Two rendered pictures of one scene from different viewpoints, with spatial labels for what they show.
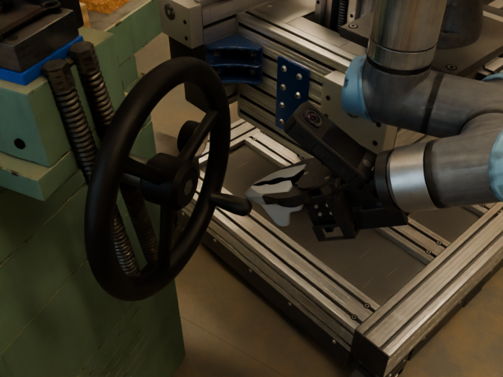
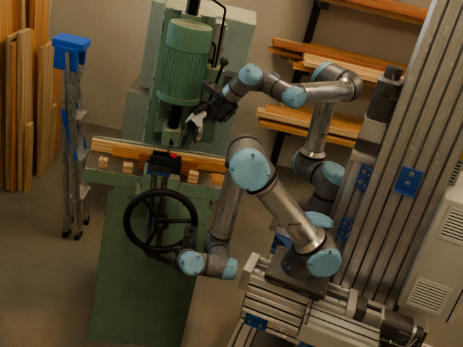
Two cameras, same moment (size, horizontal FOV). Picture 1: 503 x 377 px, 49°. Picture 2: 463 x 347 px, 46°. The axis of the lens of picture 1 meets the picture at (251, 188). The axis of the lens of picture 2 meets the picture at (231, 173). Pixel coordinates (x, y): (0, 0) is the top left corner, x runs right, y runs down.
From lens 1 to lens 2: 1.68 m
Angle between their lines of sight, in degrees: 47
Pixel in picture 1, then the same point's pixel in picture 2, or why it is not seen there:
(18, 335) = (118, 239)
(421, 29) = (215, 224)
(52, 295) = not seen: hidden behind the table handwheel
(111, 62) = (174, 186)
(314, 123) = (189, 231)
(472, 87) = (218, 251)
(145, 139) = (201, 230)
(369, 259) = not seen: outside the picture
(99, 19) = (205, 183)
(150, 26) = not seen: hidden behind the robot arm
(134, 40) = (212, 195)
